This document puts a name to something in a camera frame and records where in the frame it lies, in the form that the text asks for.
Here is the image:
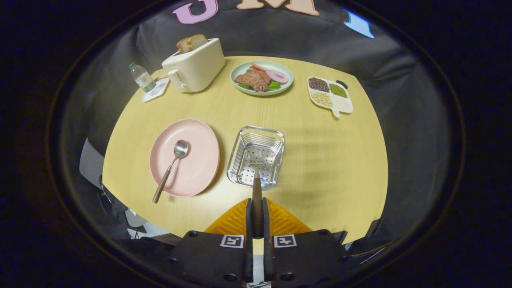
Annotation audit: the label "white square coaster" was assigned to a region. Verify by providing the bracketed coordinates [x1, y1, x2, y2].
[142, 78, 170, 103]

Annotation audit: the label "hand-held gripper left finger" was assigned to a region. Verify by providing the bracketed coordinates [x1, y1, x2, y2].
[168, 198, 254, 286]

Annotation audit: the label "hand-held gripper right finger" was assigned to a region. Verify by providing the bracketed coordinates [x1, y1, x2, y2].
[262, 197, 353, 286]

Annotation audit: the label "pink plate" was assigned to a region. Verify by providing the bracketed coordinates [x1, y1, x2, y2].
[149, 118, 220, 198]

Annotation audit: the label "dark brown beans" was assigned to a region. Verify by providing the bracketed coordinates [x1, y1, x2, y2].
[308, 77, 330, 92]

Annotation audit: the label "brown steak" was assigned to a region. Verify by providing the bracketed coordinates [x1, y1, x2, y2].
[234, 66, 272, 92]

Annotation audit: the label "black backdrop cloth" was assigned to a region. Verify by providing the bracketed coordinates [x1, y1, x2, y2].
[60, 0, 456, 256]

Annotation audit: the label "metal perforated basket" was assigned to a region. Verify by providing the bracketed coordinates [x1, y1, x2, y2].
[226, 126, 286, 190]

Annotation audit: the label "pale yellow beans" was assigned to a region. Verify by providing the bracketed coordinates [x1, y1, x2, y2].
[311, 91, 333, 108]

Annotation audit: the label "spoon with wooden handle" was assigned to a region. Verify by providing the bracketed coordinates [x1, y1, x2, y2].
[152, 140, 189, 204]

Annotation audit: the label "white divided dish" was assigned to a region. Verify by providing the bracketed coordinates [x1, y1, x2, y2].
[307, 76, 354, 118]

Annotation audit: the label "fork with wooden handle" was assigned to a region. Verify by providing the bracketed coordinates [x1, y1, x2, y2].
[249, 161, 265, 239]

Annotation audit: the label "pale green plate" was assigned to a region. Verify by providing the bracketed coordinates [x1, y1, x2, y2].
[230, 60, 294, 96]

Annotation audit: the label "clear plastic water bottle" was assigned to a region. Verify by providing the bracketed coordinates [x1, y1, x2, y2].
[128, 62, 157, 93]

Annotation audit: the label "cream toaster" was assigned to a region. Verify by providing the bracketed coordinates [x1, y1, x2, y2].
[162, 38, 226, 93]

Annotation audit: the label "green lettuce leaf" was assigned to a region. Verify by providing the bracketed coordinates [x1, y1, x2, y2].
[238, 81, 281, 92]

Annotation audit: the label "grey chair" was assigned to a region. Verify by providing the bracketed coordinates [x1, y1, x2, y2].
[79, 138, 105, 189]

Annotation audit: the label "pink ham slice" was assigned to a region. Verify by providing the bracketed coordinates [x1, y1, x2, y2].
[266, 69, 289, 84]

